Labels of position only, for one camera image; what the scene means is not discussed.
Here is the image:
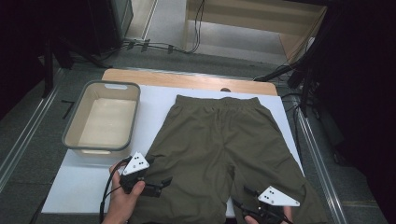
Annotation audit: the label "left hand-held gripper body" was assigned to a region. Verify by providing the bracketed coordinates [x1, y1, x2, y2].
[120, 151, 163, 199]

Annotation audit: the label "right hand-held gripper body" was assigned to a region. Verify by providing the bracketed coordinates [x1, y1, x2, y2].
[247, 185, 301, 224]

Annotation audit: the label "beige plastic basket grey rim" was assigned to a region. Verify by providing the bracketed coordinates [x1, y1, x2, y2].
[61, 79, 142, 160]

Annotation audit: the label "olive green pants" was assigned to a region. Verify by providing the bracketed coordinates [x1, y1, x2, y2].
[129, 94, 328, 224]

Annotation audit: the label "person's right hand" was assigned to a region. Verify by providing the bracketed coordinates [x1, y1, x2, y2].
[244, 206, 294, 224]

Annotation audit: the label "person's left hand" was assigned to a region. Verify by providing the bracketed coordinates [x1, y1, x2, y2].
[103, 161, 147, 224]

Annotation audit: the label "white table cover board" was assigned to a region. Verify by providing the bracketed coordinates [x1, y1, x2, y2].
[41, 84, 318, 218]

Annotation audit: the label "power strip with plugs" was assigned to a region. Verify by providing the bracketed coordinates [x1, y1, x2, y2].
[122, 36, 176, 54]

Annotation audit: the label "black metal stand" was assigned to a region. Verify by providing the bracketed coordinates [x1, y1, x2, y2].
[40, 34, 114, 100]
[253, 46, 323, 119]

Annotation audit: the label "dark curtain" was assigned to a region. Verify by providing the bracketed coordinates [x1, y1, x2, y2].
[311, 0, 396, 224]

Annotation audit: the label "black cabinet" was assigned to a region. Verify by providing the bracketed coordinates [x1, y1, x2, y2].
[85, 0, 134, 58]

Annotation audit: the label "light wooden desk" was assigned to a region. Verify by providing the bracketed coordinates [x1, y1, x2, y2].
[183, 0, 329, 65]

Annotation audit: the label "left hand-held gripper black cable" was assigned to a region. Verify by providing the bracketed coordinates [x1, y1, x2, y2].
[98, 156, 134, 224]

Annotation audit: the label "aluminium floor rail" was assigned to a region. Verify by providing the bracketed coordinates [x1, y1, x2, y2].
[292, 96, 349, 224]
[0, 68, 64, 191]

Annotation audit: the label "thin black room cable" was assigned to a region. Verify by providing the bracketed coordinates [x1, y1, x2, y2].
[279, 91, 305, 157]

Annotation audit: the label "black hanging cables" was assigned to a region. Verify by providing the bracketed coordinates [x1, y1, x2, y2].
[190, 0, 206, 54]

